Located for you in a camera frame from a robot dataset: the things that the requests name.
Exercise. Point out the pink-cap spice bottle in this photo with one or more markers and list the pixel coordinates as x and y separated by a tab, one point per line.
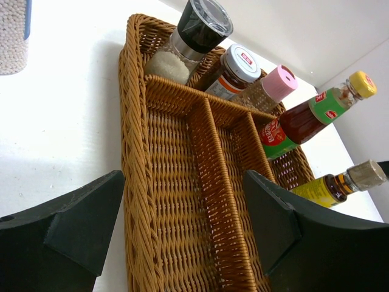
267	92

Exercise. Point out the small yellow-label brown bottle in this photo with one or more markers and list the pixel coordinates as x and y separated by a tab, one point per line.
331	190

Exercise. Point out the black-cap salt grinder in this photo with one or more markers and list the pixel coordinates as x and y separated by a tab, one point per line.
203	26

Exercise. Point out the wicker divided tray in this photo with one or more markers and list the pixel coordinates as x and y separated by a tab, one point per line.
184	154

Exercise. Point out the silver-lid jar blue label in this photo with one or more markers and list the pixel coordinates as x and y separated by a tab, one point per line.
15	31

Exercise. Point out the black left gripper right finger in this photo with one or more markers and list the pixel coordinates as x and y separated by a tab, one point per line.
306	247

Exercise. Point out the white-lid brown sauce jar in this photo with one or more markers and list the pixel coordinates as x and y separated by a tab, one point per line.
236	70

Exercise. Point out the red sauce bottle yellow cap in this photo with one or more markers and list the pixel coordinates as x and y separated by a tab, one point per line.
302	122

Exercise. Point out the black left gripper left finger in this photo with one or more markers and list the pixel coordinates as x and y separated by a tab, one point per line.
62	244

